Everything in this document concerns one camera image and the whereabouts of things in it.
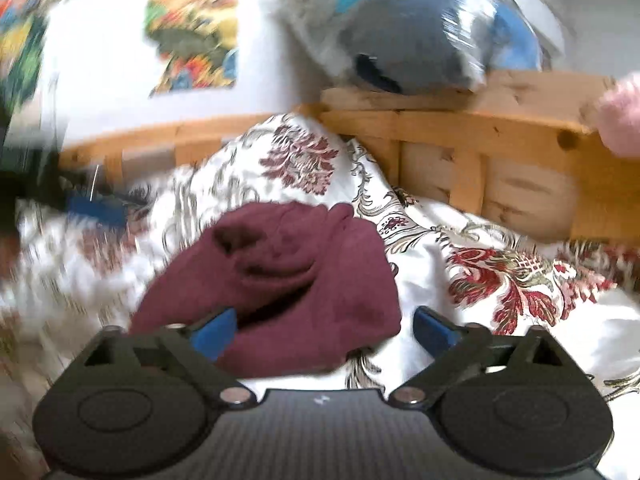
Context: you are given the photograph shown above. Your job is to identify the wooden bed frame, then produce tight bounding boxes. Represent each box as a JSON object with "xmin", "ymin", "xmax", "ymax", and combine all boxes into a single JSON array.
[{"xmin": 57, "ymin": 70, "xmax": 640, "ymax": 245}]

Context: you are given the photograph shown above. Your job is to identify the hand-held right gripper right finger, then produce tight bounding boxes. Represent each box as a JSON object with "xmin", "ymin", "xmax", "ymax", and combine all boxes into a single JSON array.
[{"xmin": 390, "ymin": 305, "xmax": 572, "ymax": 407}]

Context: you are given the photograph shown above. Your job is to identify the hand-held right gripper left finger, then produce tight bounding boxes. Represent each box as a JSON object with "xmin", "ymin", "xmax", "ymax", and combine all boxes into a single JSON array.
[{"xmin": 82, "ymin": 307, "xmax": 253, "ymax": 406}]

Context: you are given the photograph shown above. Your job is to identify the pink fluffy cloth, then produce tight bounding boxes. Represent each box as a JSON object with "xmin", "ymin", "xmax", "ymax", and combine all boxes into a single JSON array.
[{"xmin": 584, "ymin": 72, "xmax": 640, "ymax": 159}]

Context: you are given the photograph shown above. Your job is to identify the maroon long-sleeve shirt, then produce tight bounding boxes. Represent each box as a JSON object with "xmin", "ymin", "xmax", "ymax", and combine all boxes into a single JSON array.
[{"xmin": 128, "ymin": 201, "xmax": 404, "ymax": 379}]

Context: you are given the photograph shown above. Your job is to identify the clear plastic bag of clothes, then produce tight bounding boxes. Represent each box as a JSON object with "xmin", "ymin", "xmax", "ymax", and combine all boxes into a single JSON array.
[{"xmin": 284, "ymin": 0, "xmax": 547, "ymax": 97}]

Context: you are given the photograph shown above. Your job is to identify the cartoon figure wall poster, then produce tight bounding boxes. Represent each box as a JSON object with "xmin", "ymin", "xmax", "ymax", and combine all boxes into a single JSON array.
[{"xmin": 0, "ymin": 0, "xmax": 57, "ymax": 108}]

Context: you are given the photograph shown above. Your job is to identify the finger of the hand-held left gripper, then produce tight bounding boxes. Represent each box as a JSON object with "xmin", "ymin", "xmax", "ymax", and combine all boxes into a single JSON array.
[{"xmin": 60, "ymin": 192, "xmax": 151, "ymax": 231}]

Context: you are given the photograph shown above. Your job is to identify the torn colourful wall poster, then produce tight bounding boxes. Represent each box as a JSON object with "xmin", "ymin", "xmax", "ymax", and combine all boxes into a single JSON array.
[{"xmin": 144, "ymin": 0, "xmax": 240, "ymax": 99}]

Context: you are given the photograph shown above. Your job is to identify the floral satin blanket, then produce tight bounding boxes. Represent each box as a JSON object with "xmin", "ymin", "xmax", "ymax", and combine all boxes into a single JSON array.
[{"xmin": 0, "ymin": 112, "xmax": 640, "ymax": 480}]

